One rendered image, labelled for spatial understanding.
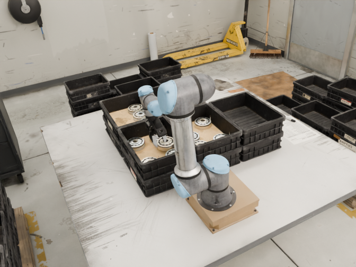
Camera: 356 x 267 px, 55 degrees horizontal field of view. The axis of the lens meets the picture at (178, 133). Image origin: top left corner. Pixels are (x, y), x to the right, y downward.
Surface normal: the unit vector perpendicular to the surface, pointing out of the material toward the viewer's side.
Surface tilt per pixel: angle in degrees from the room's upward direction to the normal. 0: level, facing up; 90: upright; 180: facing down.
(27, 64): 90
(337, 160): 0
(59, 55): 90
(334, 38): 90
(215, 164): 6
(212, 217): 4
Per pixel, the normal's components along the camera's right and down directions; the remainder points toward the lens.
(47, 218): -0.06, -0.84
